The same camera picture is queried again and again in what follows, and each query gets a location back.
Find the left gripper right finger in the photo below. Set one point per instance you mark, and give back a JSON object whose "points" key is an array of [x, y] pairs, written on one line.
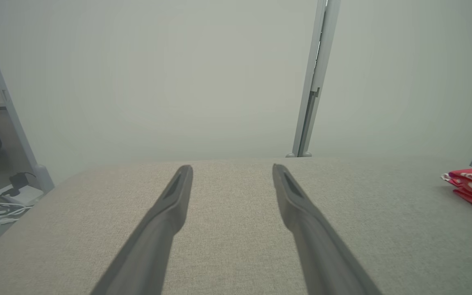
{"points": [[314, 241]]}

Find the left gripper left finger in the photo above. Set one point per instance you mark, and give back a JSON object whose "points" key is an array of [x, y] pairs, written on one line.
{"points": [[154, 233]]}

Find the white power strip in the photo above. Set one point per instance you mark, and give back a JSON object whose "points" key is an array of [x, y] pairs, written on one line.
{"points": [[25, 196]]}

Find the black power adapter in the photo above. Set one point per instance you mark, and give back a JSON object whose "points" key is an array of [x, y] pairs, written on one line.
{"points": [[18, 180]]}

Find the grey double partition post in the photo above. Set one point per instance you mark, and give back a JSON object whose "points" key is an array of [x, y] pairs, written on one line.
{"points": [[314, 102]]}

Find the grey partition post with foot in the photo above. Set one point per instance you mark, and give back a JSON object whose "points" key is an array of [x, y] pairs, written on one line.
{"points": [[10, 119]]}

